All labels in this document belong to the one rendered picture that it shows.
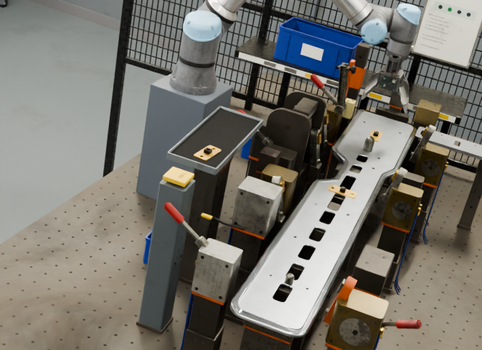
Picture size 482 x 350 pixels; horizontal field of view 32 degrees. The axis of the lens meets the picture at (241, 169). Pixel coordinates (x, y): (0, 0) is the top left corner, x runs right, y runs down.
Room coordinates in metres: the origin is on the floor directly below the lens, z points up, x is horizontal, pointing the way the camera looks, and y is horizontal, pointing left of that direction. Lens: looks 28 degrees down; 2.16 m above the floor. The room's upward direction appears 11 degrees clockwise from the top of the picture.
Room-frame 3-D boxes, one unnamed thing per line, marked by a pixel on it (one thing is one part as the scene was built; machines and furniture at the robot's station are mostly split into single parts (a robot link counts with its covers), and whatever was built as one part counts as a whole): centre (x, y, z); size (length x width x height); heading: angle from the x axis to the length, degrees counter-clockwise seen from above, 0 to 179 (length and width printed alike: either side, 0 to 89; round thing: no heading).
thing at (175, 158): (2.07, 0.08, 1.16); 0.37 x 0.14 x 0.02; 165
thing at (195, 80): (2.53, 0.21, 1.15); 0.15 x 0.15 x 0.10
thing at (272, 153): (2.16, -0.07, 0.90); 0.05 x 0.05 x 0.40; 75
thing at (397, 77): (2.62, -0.42, 1.25); 0.09 x 0.08 x 0.12; 165
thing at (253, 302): (2.18, -0.31, 1.00); 1.38 x 0.22 x 0.02; 165
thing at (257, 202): (1.93, -0.05, 0.90); 0.13 x 0.08 x 0.41; 75
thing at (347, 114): (2.76, -0.33, 0.88); 0.04 x 0.04 x 0.37; 75
